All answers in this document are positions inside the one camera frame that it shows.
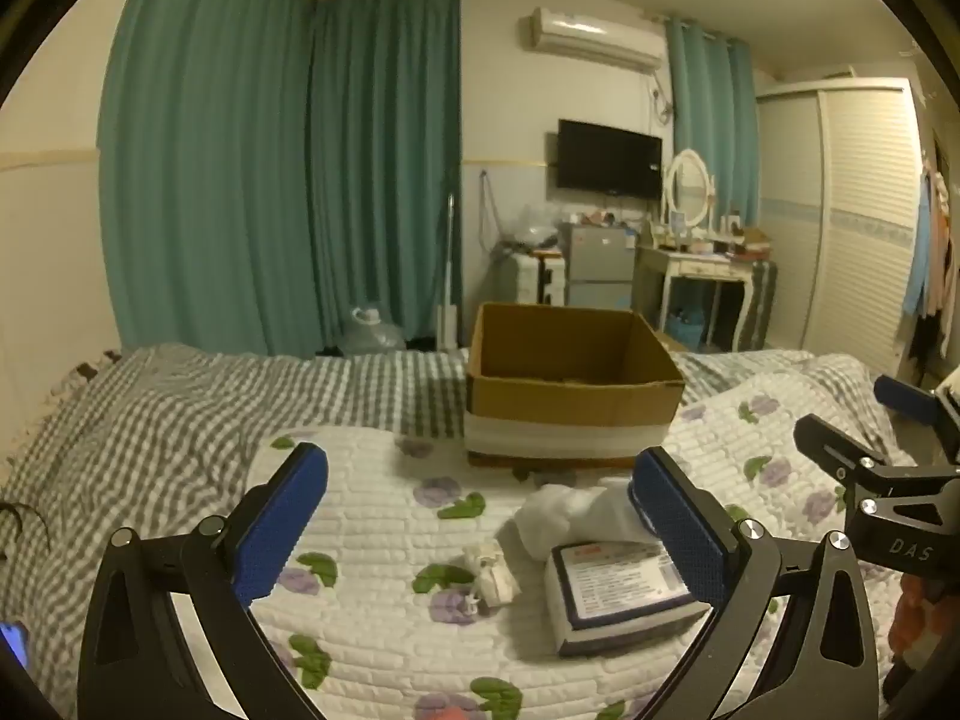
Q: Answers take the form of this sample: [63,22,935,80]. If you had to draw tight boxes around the black wall television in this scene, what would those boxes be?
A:
[556,118,665,200]

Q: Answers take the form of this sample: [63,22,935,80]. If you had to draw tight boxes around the narrow teal curtain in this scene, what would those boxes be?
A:
[664,15,764,237]

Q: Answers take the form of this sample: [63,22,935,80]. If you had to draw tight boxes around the brown cardboard box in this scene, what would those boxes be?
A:
[465,302,685,470]

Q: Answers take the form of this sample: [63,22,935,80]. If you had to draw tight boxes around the white boxed packet with label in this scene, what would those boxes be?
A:
[541,536,713,657]

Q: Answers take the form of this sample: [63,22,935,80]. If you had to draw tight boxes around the phone with lit screen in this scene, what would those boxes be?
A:
[0,619,31,672]

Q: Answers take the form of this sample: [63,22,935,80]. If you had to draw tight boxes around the small grey fridge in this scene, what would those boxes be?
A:
[559,221,638,310]

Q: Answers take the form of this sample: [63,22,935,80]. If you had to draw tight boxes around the clear water jug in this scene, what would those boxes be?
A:
[341,305,406,356]

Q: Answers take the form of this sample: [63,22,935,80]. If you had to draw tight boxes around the small white socks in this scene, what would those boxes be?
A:
[459,540,522,608]

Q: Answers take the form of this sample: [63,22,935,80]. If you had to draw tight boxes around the wide teal curtain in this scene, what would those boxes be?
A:
[97,0,317,357]

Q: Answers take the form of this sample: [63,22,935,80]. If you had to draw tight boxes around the clear plastic bag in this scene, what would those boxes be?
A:
[510,204,560,248]

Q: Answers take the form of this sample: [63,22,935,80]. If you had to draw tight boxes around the white air conditioner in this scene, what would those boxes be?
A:
[517,6,668,76]

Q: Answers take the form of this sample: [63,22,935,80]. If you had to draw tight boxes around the white oval mirror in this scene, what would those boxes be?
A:
[661,148,717,230]

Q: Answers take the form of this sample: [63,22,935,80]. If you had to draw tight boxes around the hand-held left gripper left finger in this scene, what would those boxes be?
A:
[77,442,331,720]

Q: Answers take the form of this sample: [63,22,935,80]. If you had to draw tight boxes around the white towel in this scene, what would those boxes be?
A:
[514,476,665,563]

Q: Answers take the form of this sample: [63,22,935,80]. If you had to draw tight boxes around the hanging clothes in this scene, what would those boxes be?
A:
[900,135,960,361]

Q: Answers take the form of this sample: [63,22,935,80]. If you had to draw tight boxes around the white dressing table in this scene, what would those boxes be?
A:
[636,229,777,350]

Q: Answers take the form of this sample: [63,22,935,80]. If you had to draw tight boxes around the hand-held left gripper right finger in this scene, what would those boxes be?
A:
[630,446,880,720]

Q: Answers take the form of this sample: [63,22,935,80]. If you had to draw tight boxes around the grey checked stool cover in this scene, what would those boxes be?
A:
[742,261,779,350]

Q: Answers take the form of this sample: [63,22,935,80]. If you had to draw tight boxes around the white floral quilt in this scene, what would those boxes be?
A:
[161,371,931,720]

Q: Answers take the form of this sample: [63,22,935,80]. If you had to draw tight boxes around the white plastic drawer unit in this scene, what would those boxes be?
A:
[536,251,567,306]

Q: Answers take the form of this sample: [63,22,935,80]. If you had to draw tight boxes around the white louvred wardrobe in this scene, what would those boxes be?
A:
[754,77,927,376]

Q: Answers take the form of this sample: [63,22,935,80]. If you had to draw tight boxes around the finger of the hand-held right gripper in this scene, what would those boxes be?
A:
[793,412,960,500]
[874,373,960,432]

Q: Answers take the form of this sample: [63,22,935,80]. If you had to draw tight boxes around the orange plush toy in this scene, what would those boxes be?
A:
[883,570,960,702]

